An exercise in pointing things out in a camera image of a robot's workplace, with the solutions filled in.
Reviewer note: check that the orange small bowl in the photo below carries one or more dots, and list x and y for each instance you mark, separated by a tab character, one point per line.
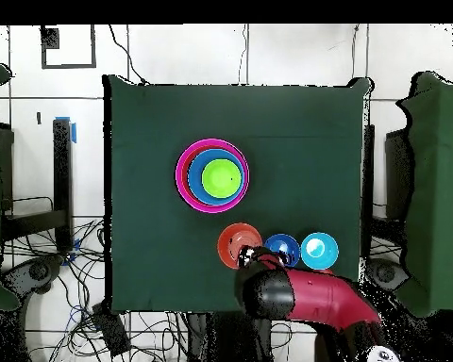
230	241

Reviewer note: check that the green small bowl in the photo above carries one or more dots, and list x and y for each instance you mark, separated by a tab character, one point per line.
222	179

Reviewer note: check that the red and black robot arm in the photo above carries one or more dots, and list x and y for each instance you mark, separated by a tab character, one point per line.
324	298

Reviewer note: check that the dark blue small bowl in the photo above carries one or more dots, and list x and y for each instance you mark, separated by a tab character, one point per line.
283	243

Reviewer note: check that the light blue small bowl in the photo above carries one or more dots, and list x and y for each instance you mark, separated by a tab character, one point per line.
319	250

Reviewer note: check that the blue medium bowl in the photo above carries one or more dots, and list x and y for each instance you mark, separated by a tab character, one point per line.
194	181

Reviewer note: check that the pink large bowl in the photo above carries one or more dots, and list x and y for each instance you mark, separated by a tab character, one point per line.
178	177

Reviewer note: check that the black floor stand base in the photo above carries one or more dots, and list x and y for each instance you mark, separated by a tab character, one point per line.
37	271
387	275

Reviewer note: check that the black power strip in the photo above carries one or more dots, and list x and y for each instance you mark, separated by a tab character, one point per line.
111	332

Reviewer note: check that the dark green tablecloth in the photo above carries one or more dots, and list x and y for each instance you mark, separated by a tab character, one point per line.
154	132

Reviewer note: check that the black post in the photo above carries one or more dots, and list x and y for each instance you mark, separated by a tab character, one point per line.
369	169

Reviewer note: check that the black frame with blue tape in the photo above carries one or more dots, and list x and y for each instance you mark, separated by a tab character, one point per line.
62	169

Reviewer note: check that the black square floor frame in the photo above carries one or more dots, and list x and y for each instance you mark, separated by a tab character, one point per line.
50	37

